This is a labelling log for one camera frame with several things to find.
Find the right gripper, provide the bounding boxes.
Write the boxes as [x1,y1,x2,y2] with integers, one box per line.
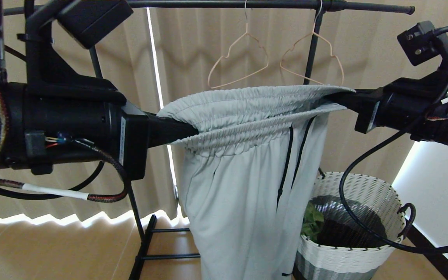
[354,78,442,137]

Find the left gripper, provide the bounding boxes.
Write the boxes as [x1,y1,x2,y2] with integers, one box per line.
[24,77,149,181]

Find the pink clothes hanger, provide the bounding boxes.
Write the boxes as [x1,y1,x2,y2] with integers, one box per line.
[207,0,269,89]
[280,0,344,87]

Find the pale grey shorts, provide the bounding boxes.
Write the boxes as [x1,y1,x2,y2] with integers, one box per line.
[156,84,356,280]

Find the white laundry basket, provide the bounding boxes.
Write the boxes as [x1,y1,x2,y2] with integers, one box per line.
[293,168,417,280]

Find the black clothes rack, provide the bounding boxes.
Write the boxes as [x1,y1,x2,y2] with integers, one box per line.
[2,0,416,280]

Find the window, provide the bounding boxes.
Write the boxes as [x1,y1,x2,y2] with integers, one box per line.
[391,16,448,280]

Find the green garment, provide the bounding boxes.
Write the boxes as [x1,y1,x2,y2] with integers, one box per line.
[301,200,326,243]

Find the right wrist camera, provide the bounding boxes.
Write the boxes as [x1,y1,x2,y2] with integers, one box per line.
[397,21,448,90]

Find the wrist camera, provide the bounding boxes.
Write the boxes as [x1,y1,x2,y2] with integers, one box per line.
[17,0,134,94]
[397,21,448,90]

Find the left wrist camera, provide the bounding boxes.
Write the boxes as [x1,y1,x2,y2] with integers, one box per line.
[17,0,134,94]

